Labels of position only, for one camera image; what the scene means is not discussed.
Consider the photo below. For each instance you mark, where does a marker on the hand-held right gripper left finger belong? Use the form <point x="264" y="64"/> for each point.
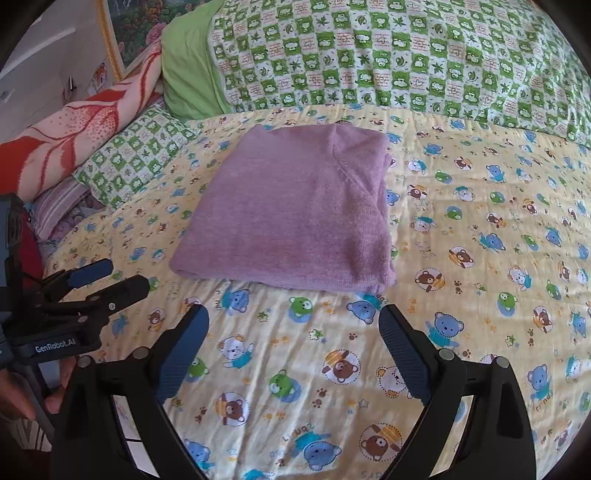
<point x="180" y="360"/>

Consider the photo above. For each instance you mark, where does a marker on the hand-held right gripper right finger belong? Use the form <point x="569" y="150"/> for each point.
<point x="406" y="360"/>

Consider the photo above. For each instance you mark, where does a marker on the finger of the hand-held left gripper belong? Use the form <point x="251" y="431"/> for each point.
<point x="124" y="290"/>
<point x="90" y="271"/>

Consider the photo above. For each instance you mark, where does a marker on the purple knit sweater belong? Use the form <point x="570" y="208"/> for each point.
<point x="286" y="217"/>

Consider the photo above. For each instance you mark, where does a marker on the person's left hand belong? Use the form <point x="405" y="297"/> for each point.
<point x="62" y="387"/>

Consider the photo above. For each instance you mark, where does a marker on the red cloth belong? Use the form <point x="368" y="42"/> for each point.
<point x="31" y="249"/>

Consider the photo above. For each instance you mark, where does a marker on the purple striped cloth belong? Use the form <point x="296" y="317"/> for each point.
<point x="62" y="207"/>

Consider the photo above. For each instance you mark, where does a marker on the green checked pillow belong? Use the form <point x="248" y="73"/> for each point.
<point x="134" y="157"/>

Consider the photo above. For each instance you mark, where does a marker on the yellow bear-print bed sheet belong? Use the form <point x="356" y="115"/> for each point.
<point x="485" y="258"/>

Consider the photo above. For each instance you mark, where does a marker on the red and white blanket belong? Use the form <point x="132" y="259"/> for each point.
<point x="69" y="129"/>

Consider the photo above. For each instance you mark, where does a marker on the white cabinet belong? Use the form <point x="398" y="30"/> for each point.
<point x="46" y="60"/>

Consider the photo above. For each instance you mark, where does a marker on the plain green cloth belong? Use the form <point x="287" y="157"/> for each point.
<point x="189" y="69"/>

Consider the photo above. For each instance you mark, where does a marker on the framed flower painting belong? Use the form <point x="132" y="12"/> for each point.
<point x="134" y="27"/>

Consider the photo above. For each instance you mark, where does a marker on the green checked quilt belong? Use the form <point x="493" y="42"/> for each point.
<point x="392" y="60"/>

